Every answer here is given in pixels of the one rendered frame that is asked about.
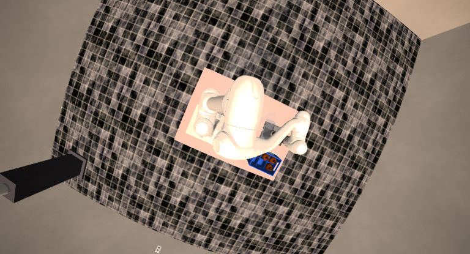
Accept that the blue divided crate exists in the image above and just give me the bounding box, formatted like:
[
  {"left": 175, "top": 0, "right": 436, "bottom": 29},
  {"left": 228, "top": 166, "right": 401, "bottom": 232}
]
[{"left": 247, "top": 152, "right": 282, "bottom": 176}]

